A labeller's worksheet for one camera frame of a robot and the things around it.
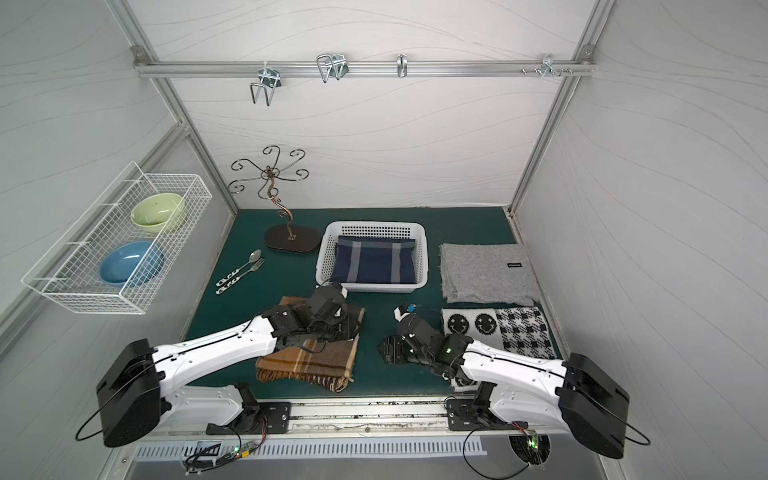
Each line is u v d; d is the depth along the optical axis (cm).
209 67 76
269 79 78
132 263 67
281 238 111
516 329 84
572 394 42
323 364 78
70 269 58
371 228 104
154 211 73
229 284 98
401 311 76
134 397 39
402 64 73
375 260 102
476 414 65
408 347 69
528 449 72
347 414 75
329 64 77
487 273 98
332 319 65
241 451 68
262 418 73
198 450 72
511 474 66
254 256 104
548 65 76
